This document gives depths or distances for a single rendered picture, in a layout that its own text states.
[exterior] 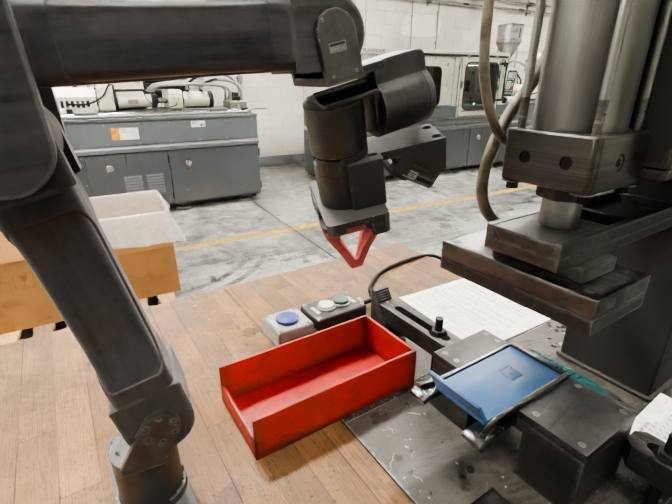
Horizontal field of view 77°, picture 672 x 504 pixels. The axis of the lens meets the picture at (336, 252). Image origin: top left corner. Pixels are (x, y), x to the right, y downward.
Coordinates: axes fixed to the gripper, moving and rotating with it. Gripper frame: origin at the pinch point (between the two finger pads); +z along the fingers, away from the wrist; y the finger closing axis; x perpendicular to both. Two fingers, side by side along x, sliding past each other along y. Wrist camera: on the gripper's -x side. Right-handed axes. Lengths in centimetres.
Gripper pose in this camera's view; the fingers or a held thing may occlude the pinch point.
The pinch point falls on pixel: (355, 260)
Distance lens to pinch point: 51.1
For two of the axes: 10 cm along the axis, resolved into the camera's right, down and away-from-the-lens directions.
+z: 1.4, 7.8, 6.1
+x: -9.6, 2.5, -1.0
